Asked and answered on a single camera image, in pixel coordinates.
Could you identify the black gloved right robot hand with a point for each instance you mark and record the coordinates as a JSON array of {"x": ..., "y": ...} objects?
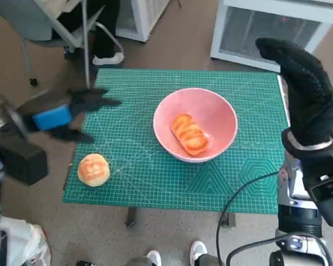
[{"x": 310, "y": 99}]

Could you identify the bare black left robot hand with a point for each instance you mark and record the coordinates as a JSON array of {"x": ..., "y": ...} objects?
[{"x": 52, "y": 117}]

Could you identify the round toy bread bun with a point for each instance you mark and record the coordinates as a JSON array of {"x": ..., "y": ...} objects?
[{"x": 93, "y": 170}]

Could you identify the pink bowl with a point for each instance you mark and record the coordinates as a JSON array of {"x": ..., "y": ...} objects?
[{"x": 166, "y": 119}]

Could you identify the long braided toy bread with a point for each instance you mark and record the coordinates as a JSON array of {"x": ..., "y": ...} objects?
[{"x": 188, "y": 133}]

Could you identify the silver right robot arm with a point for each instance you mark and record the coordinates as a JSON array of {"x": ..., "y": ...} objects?
[{"x": 290, "y": 177}]

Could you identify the white cabinet with mesh front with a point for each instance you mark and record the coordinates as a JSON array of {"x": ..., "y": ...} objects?
[{"x": 238, "y": 33}]

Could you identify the person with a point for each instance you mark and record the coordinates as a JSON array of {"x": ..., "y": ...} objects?
[{"x": 105, "y": 33}]

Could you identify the grey office chair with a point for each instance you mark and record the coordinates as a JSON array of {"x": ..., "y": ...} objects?
[{"x": 22, "y": 22}]

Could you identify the green cutting mat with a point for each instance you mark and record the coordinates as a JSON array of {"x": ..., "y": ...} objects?
[{"x": 144, "y": 180}]

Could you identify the white plastic bag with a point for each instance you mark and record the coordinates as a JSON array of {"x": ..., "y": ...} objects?
[{"x": 22, "y": 241}]

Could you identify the dark metal table leg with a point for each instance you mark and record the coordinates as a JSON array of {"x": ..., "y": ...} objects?
[
  {"x": 228, "y": 220},
  {"x": 131, "y": 219}
]

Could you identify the narrow white cabinet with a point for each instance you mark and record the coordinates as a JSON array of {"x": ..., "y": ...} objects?
[{"x": 150, "y": 16}]

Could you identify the white shoe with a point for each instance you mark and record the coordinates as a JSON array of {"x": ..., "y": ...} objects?
[
  {"x": 198, "y": 249},
  {"x": 153, "y": 258}
]

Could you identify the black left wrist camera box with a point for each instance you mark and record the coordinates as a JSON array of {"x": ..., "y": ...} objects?
[{"x": 25, "y": 163}]

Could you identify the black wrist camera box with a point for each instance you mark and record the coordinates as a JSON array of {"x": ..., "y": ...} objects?
[
  {"x": 330, "y": 199},
  {"x": 25, "y": 163}
]

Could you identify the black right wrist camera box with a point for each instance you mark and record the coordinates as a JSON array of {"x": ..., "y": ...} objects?
[{"x": 330, "y": 199}]

